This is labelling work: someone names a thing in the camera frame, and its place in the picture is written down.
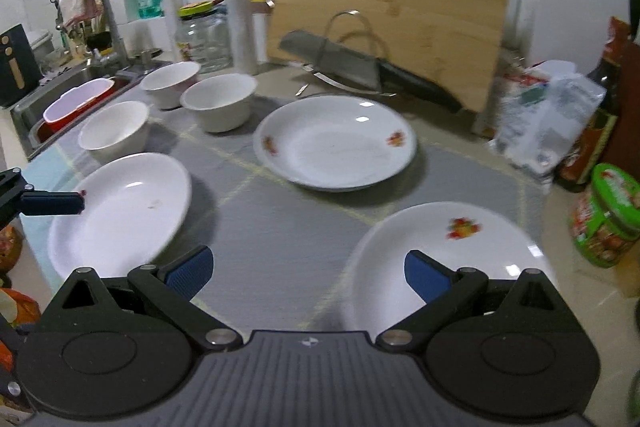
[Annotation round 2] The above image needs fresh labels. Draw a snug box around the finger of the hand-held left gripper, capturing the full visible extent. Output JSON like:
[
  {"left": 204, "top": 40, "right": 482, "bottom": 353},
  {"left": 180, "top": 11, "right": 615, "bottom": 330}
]
[{"left": 20, "top": 189, "right": 86, "bottom": 218}]

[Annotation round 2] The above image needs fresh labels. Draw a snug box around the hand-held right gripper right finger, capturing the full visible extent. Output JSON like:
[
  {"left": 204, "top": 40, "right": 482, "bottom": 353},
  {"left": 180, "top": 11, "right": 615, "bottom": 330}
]
[{"left": 375, "top": 250, "right": 572, "bottom": 354}]

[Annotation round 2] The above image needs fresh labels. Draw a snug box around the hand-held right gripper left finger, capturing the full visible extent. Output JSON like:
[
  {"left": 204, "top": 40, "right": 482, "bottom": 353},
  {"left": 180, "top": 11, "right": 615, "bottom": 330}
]
[{"left": 44, "top": 245, "right": 243, "bottom": 353}]

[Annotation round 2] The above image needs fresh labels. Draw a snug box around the white flower print plate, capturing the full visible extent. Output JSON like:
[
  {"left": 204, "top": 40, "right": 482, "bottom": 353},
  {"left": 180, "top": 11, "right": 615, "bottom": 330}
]
[
  {"left": 252, "top": 94, "right": 418, "bottom": 192},
  {"left": 345, "top": 202, "right": 557, "bottom": 334}
]

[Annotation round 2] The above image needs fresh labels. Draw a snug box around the plain white plate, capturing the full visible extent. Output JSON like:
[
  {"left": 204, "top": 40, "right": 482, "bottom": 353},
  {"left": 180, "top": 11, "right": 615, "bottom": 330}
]
[{"left": 47, "top": 152, "right": 193, "bottom": 280}]

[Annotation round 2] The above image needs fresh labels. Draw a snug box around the white bowl with pink pattern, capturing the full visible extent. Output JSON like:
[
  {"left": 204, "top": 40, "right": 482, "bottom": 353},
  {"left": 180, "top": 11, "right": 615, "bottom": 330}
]
[{"left": 140, "top": 61, "right": 202, "bottom": 110}]

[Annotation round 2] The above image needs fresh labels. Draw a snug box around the light blue mat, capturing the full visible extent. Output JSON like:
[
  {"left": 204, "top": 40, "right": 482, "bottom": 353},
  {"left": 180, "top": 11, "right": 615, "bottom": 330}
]
[{"left": 22, "top": 141, "right": 82, "bottom": 188}]

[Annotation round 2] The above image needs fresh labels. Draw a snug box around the steel sink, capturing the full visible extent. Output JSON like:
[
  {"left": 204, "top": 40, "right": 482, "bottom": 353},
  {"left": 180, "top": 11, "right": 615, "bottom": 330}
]
[{"left": 10, "top": 56, "right": 147, "bottom": 160}]

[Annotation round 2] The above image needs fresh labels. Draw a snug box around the grey checked mat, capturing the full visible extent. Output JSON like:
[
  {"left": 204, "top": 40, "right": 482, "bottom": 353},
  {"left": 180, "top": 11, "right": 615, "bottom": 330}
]
[{"left": 22, "top": 92, "right": 547, "bottom": 343}]

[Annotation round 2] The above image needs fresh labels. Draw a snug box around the red and white basin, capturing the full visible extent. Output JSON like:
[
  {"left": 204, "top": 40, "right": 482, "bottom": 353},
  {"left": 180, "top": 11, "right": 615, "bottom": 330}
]
[{"left": 42, "top": 78, "right": 116, "bottom": 135}]

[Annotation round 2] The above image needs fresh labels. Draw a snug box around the orange printed package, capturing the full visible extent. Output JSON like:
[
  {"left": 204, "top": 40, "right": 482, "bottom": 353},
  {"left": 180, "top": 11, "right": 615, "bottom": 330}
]
[{"left": 0, "top": 227, "right": 42, "bottom": 358}]

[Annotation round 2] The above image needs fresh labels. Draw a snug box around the black appliance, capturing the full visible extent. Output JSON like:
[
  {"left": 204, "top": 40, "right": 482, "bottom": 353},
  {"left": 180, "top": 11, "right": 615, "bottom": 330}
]
[{"left": 0, "top": 24, "right": 44, "bottom": 108}]

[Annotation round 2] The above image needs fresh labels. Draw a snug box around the metal faucet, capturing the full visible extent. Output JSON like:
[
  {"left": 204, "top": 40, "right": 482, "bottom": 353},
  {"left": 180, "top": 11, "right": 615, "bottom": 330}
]
[{"left": 82, "top": 0, "right": 129, "bottom": 64}]

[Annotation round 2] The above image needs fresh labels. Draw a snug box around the green lidded sauce jar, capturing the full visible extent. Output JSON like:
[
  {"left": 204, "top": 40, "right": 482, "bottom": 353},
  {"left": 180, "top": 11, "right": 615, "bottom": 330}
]
[{"left": 569, "top": 163, "right": 640, "bottom": 269}]

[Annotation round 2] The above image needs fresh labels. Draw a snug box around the cloth on faucet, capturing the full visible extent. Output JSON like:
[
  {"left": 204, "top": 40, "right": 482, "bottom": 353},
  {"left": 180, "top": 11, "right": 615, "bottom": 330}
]
[{"left": 59, "top": 0, "right": 103, "bottom": 26}]

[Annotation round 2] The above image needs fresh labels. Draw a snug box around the white plastic bag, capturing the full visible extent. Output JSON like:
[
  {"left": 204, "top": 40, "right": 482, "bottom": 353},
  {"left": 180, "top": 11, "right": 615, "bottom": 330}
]
[{"left": 490, "top": 59, "right": 607, "bottom": 182}]

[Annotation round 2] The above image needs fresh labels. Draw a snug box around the dark sauce bottle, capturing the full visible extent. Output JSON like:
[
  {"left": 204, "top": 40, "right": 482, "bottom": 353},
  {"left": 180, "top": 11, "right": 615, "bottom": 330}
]
[{"left": 555, "top": 57, "right": 622, "bottom": 194}]

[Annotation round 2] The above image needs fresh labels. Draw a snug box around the glass jar with green lid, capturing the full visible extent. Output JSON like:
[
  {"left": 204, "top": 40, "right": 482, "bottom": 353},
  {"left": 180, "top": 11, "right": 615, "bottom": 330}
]
[{"left": 175, "top": 0, "right": 234, "bottom": 74}]

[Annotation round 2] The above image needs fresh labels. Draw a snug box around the tall plastic wrap roll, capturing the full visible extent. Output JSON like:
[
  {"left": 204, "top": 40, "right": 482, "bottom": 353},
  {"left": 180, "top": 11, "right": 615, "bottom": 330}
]
[{"left": 222, "top": 0, "right": 260, "bottom": 76}]

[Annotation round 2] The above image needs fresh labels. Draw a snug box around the red brown tall container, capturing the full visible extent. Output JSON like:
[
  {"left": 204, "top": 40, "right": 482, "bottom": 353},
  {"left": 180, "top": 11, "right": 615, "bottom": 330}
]
[{"left": 607, "top": 17, "right": 640, "bottom": 148}]

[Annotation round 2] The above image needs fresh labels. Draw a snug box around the black handled cleaver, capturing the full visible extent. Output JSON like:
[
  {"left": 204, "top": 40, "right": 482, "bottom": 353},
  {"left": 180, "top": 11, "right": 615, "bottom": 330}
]
[{"left": 277, "top": 29, "right": 463, "bottom": 114}]

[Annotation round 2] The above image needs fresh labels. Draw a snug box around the metal wire knife rack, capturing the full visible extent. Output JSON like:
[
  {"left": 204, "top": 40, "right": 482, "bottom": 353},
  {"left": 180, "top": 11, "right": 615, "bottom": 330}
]
[{"left": 295, "top": 9, "right": 401, "bottom": 98}]

